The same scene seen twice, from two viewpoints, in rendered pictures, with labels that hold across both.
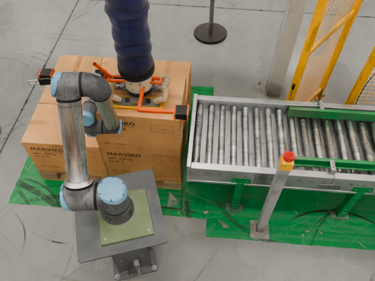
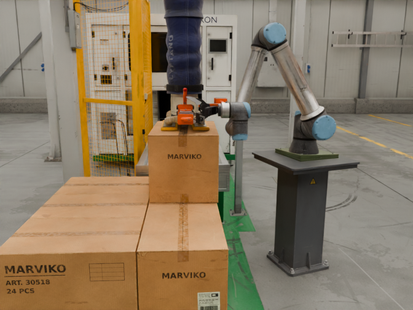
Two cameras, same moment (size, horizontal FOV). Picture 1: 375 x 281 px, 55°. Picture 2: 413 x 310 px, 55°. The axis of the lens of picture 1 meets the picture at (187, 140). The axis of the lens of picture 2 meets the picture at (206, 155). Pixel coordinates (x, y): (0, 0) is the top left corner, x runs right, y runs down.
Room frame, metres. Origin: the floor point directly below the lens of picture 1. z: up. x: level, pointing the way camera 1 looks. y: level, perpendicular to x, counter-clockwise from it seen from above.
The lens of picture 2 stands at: (1.90, 2.79, 1.31)
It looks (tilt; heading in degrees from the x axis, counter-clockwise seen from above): 13 degrees down; 262
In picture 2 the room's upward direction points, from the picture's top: straight up
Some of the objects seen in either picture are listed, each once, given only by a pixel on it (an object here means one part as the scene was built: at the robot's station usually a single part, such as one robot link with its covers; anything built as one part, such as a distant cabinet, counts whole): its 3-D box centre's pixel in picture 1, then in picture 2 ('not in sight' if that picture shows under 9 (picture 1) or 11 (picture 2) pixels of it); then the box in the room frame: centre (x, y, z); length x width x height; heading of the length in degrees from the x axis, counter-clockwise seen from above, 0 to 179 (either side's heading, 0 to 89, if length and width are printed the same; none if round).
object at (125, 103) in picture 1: (138, 101); (199, 122); (1.59, 0.32, 0.97); 0.34 x 0.10 x 0.05; 86
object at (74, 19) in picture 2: not in sight; (75, 30); (2.51, -0.86, 1.62); 0.20 x 0.05 x 0.30; 85
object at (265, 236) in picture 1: (259, 228); (237, 211); (1.12, -0.57, 0.01); 0.15 x 0.15 x 0.03; 85
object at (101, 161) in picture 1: (117, 114); (131, 236); (2.02, 0.60, 0.34); 1.20 x 1.00 x 0.40; 85
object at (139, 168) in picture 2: (192, 129); (182, 168); (1.67, -0.04, 0.58); 0.70 x 0.03 x 0.06; 175
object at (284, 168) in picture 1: (271, 200); (238, 160); (1.12, -0.57, 0.50); 0.07 x 0.07 x 1.00; 85
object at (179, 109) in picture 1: (181, 112); (220, 101); (1.40, 0.04, 1.08); 0.09 x 0.08 x 0.05; 176
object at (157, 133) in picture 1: (141, 113); (184, 157); (1.69, 0.33, 0.74); 0.60 x 0.40 x 0.40; 84
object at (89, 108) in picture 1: (87, 114); (239, 110); (1.39, 0.59, 1.07); 0.12 x 0.09 x 0.10; 176
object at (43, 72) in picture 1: (47, 74); (185, 118); (1.73, 0.91, 1.07); 0.08 x 0.07 x 0.05; 86
